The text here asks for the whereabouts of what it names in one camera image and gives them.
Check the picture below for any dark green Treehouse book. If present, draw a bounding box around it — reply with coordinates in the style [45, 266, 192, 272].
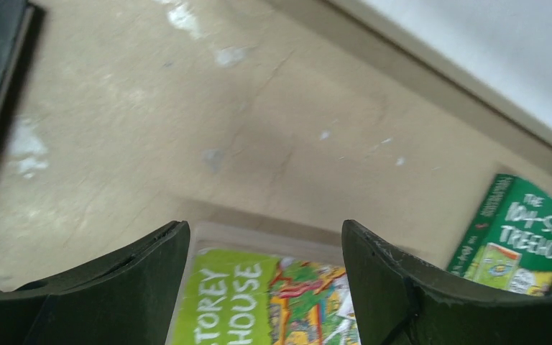
[446, 173, 552, 296]

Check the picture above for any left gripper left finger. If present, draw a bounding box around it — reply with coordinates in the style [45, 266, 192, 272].
[0, 221, 190, 344]

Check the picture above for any green 65-Storey Treehouse book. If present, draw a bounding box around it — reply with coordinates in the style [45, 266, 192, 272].
[167, 222, 360, 344]

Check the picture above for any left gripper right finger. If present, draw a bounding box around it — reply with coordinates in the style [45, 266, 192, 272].
[341, 220, 552, 344]

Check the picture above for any white two-tier metal shelf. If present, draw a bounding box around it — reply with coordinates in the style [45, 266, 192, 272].
[336, 1, 552, 145]

